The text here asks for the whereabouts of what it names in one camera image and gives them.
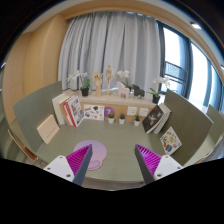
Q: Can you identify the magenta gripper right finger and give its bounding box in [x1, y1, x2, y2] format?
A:
[135, 144, 182, 184]

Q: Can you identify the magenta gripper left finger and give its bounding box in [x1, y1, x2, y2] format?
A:
[44, 145, 93, 186]

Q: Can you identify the purple mouse pad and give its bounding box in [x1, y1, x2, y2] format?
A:
[74, 140, 107, 170]

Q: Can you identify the colourful illustrated card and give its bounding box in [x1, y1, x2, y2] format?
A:
[160, 127, 182, 155]

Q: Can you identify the white book right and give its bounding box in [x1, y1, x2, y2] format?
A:
[153, 103, 171, 134]

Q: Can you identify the beige card board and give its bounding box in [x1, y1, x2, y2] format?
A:
[37, 115, 60, 144]

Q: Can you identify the black cover book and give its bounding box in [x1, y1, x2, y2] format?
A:
[142, 105, 164, 133]

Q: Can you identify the small potted plant right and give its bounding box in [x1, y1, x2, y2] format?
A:
[134, 114, 140, 126]

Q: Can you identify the small potted plant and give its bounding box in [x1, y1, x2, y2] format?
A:
[119, 113, 126, 124]
[134, 114, 140, 126]
[108, 113, 115, 124]

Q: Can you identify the green right desk partition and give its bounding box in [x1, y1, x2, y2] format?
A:
[149, 90, 213, 166]

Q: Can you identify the green desk partition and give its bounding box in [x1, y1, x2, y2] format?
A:
[14, 81, 62, 152]
[149, 90, 213, 166]

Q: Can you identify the small potted plant middle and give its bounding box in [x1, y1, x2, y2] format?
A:
[119, 113, 126, 124]

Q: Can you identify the sticker picture card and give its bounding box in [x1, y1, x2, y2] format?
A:
[84, 104, 104, 121]

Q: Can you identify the red white book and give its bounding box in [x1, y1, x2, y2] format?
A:
[60, 96, 84, 127]

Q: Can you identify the wooden desk shelf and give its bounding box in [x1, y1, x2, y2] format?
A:
[64, 89, 155, 122]

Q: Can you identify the small potted plant left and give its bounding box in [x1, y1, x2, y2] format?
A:
[108, 113, 115, 124]

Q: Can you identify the purple round card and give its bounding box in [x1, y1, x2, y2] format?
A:
[104, 106, 115, 117]

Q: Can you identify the green left desk partition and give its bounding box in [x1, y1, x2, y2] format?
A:
[14, 81, 62, 152]

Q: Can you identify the white book left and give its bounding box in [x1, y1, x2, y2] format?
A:
[52, 93, 68, 125]

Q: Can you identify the black horse figurine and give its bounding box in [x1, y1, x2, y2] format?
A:
[132, 84, 145, 97]

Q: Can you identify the left white orchid pot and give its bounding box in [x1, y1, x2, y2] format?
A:
[66, 70, 91, 98]

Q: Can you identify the white orchid pot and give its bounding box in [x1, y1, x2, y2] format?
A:
[66, 70, 91, 98]
[149, 76, 170, 104]

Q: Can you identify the white horse figurine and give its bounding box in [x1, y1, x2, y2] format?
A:
[116, 82, 130, 99]

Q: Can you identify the right white orchid pot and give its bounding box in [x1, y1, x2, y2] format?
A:
[149, 76, 170, 104]

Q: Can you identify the wooden hand model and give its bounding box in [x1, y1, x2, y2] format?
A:
[93, 72, 102, 97]

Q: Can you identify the middle white orchid plant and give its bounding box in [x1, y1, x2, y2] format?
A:
[117, 70, 131, 89]

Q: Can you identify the wooden mannequin figure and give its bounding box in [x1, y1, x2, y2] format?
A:
[106, 64, 116, 95]

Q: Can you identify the grey window curtain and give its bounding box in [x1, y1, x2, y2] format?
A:
[58, 11, 161, 90]

